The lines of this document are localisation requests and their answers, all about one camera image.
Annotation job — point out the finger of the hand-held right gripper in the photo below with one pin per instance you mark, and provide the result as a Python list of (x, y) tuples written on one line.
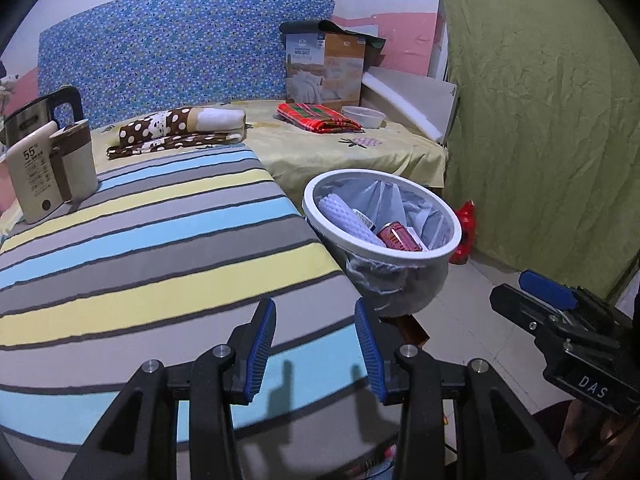
[(520, 312), (547, 292)]

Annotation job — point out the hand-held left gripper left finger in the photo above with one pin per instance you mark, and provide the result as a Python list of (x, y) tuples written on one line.
[(257, 355)]

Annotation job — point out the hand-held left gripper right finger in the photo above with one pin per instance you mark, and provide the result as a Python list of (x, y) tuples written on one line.
[(372, 355)]

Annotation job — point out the white bin with plastic liner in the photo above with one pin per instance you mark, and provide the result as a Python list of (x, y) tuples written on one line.
[(380, 285)]

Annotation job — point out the red milk can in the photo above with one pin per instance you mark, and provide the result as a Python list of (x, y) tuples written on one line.
[(395, 237)]

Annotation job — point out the white foam fruit net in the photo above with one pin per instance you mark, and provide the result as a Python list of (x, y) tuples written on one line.
[(345, 215)]

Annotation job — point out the person's right hand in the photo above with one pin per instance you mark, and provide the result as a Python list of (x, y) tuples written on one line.
[(590, 435)]

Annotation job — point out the brown coffee sachet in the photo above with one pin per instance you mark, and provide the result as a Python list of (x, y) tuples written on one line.
[(412, 330)]

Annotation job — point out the red detergent bottle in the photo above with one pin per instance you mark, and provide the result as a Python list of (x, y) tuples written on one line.
[(465, 230)]

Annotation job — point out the green curtain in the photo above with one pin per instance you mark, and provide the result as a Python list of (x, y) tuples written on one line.
[(540, 110)]

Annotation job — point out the yellow bed sheet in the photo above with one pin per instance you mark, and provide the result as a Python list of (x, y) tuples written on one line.
[(325, 160)]

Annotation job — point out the brown polka dot cloth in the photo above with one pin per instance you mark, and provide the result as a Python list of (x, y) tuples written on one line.
[(160, 144)]

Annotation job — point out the white foam board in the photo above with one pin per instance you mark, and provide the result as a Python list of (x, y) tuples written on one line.
[(415, 100)]

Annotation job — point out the white plastic bowl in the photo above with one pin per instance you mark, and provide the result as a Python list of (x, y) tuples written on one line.
[(362, 117)]

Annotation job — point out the red plaid cloth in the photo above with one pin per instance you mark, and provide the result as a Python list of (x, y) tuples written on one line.
[(315, 117)]

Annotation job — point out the brown white folded blanket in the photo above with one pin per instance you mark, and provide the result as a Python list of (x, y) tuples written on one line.
[(165, 125)]

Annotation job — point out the cream brown lidded mug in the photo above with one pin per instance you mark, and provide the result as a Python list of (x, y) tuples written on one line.
[(80, 170)]

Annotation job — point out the quilt packaging box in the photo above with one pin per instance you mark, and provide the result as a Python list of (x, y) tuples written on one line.
[(320, 75)]

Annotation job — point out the cream kettle warmer base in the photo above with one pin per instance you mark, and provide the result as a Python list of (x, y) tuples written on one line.
[(32, 180)]

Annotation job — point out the blue floral headboard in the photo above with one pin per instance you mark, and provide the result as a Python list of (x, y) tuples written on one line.
[(175, 45)]

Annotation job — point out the steel electric kettle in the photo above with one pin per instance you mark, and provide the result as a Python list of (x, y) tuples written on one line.
[(27, 120)]

